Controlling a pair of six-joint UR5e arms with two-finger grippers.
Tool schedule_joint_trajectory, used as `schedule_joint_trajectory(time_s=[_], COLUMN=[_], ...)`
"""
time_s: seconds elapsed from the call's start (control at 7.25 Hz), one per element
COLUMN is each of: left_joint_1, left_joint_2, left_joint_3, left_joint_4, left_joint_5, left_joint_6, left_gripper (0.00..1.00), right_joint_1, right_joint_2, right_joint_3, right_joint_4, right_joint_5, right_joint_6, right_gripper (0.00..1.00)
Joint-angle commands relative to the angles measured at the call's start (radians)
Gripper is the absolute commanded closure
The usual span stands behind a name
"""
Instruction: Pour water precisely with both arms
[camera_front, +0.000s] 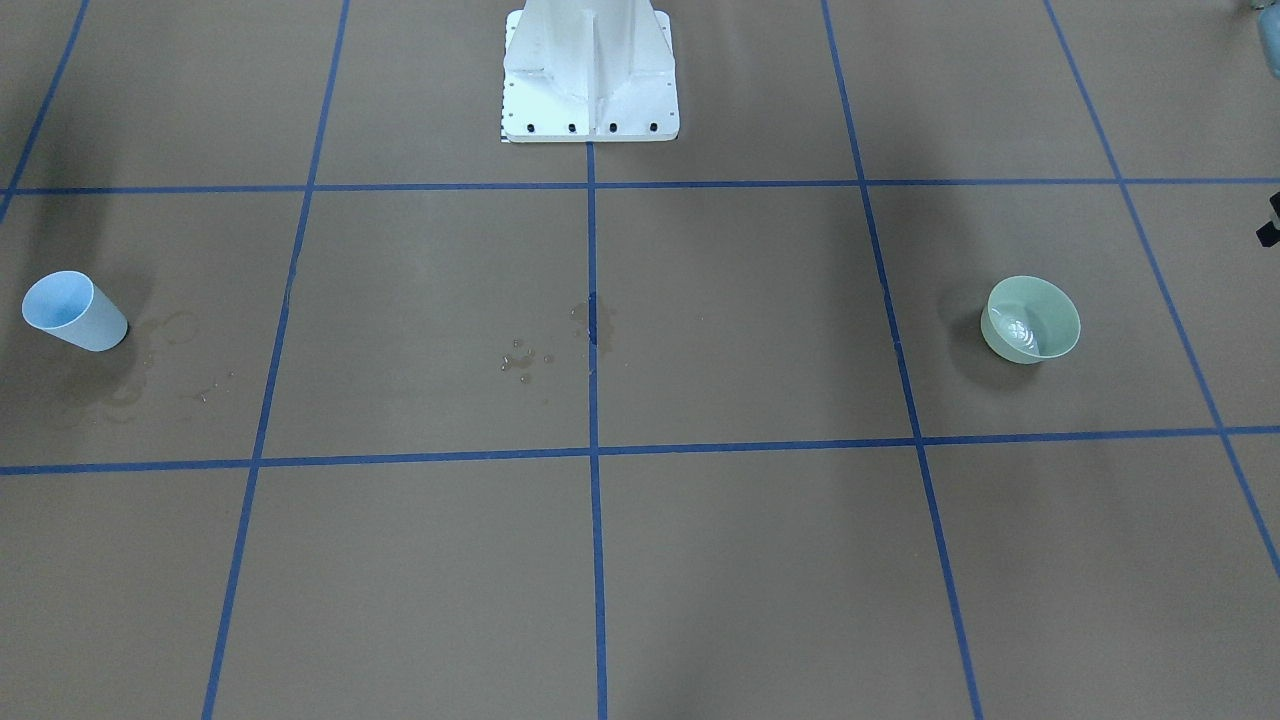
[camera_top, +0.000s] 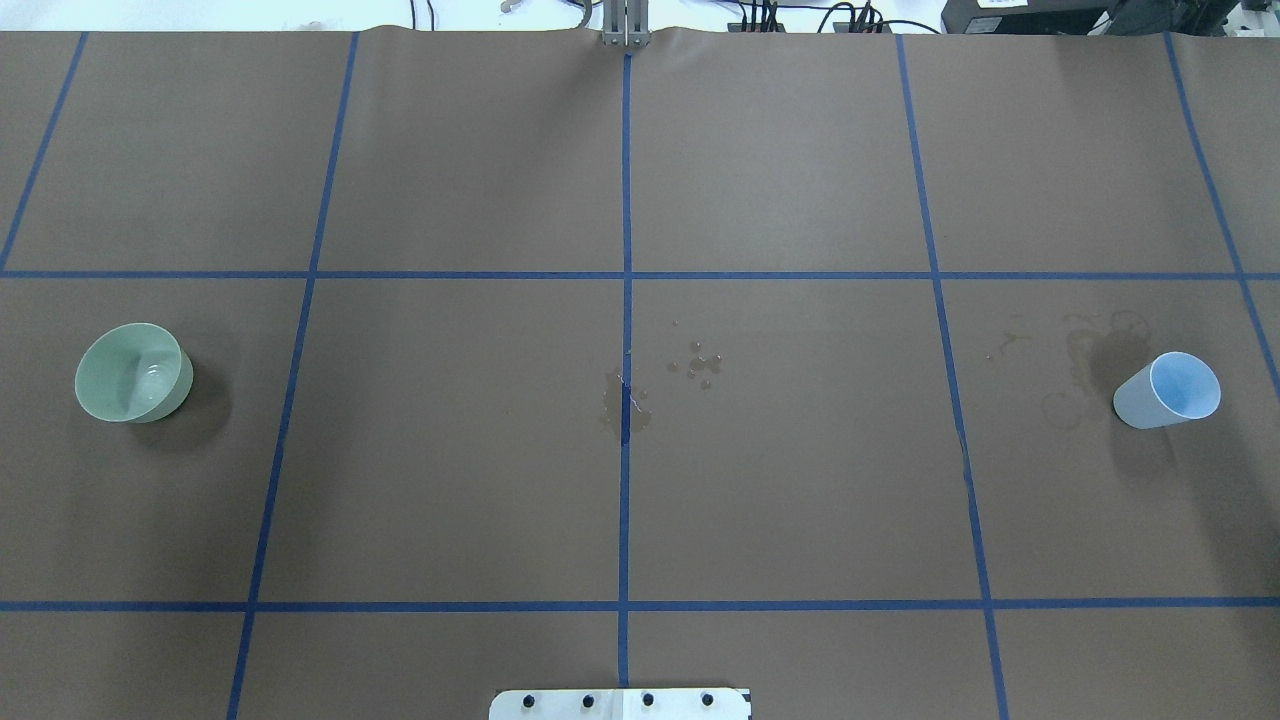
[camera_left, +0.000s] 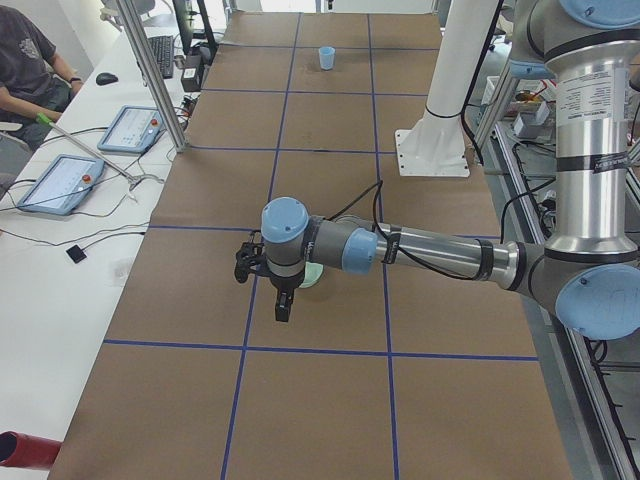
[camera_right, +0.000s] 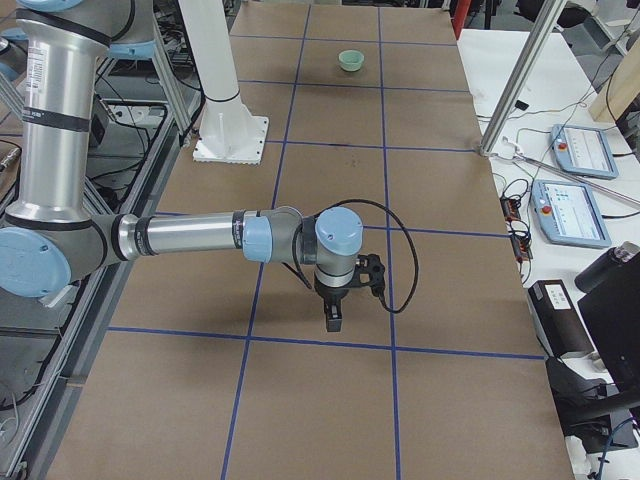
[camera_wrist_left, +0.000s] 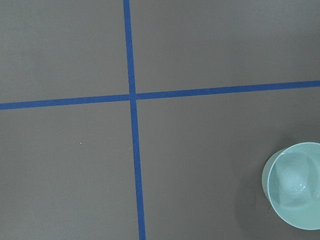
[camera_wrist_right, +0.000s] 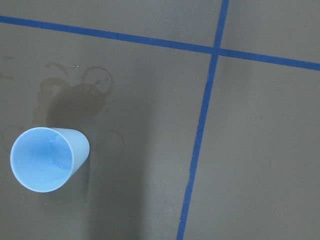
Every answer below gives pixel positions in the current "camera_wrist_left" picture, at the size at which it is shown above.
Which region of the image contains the light green bowl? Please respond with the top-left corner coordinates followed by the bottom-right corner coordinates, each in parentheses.
top-left (261, 142), bottom-right (320, 231)

